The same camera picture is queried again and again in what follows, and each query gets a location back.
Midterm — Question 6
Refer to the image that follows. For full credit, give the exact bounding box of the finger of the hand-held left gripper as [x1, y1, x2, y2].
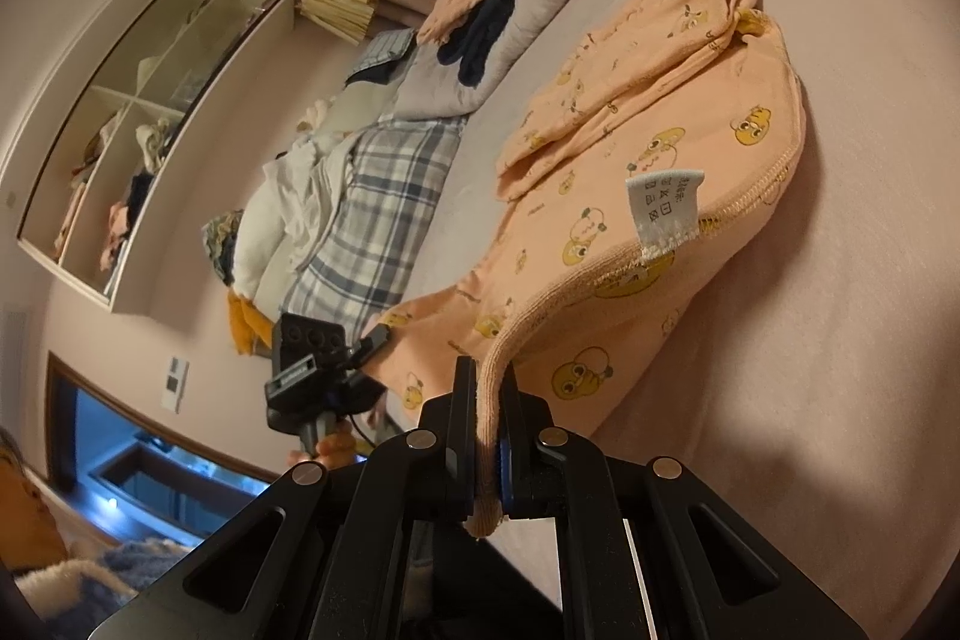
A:
[346, 323, 396, 378]

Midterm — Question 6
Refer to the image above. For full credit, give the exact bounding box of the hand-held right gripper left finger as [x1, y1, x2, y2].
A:
[90, 355, 481, 640]

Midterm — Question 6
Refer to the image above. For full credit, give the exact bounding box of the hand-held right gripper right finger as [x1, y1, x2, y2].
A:
[497, 370, 875, 640]

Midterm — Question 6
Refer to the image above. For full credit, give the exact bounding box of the peach cartoon print shirt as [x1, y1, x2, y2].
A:
[360, 0, 807, 540]

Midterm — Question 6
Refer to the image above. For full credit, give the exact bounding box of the person's left hand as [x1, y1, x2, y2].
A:
[285, 421, 359, 468]

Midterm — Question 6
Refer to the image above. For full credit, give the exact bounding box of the mustard yellow cloth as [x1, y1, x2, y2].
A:
[229, 291, 275, 356]

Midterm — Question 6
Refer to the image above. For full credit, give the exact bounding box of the dark patterned cloth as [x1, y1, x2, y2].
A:
[202, 211, 250, 286]

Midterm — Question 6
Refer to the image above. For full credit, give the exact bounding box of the grey plaid pillow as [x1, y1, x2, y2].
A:
[289, 115, 470, 319]

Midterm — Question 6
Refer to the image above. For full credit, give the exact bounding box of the white crumpled cloth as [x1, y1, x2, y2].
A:
[232, 130, 361, 304]

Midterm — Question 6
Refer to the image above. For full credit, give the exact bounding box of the dark framed window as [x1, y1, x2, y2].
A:
[45, 351, 290, 536]

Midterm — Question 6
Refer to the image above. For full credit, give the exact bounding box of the pink folded garment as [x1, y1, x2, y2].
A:
[100, 201, 140, 274]

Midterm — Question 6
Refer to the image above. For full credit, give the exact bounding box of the black folded garment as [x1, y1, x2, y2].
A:
[124, 171, 156, 229]

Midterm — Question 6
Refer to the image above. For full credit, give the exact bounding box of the beige pillow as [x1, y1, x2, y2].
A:
[315, 77, 406, 135]

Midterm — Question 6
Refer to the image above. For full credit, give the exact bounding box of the cream cloth bundle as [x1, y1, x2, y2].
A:
[135, 119, 185, 169]

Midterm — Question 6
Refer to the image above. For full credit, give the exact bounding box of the person's fluffy robe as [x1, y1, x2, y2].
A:
[11, 537, 200, 640]

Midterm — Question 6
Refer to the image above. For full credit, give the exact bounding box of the navy blue garment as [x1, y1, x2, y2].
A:
[437, 0, 533, 86]

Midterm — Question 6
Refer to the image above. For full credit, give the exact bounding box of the white wall switch panel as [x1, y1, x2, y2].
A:
[161, 356, 190, 414]

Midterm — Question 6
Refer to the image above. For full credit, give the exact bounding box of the white wall shelf niche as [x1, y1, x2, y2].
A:
[0, 0, 297, 315]

